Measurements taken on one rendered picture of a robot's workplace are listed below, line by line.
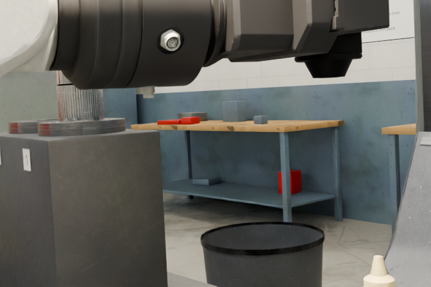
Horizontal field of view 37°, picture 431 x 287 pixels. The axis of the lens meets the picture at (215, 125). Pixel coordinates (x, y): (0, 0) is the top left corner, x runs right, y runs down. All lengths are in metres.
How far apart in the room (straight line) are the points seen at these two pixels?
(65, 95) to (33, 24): 0.35
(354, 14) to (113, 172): 0.31
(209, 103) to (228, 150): 0.57
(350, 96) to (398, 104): 0.48
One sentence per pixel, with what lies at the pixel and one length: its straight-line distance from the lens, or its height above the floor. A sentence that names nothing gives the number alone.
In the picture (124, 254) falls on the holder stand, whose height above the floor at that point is 1.03.
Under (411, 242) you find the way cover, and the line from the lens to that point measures 0.81.
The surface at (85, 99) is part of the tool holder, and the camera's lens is 0.67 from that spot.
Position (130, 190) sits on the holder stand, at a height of 1.09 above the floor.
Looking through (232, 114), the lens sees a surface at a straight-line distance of 6.28.
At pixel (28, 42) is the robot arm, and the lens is 0.32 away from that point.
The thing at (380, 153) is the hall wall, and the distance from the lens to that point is 5.58.
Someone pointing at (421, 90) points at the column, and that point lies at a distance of 0.85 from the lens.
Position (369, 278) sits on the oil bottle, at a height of 1.06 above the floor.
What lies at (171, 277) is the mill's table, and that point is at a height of 0.96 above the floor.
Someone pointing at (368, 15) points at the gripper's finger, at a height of 1.23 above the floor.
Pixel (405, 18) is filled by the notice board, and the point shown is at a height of 1.69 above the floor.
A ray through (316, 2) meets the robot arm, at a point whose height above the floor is 1.23.
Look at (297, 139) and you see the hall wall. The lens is 6.14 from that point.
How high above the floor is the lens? 1.18
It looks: 3 degrees down
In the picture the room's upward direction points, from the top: 3 degrees counter-clockwise
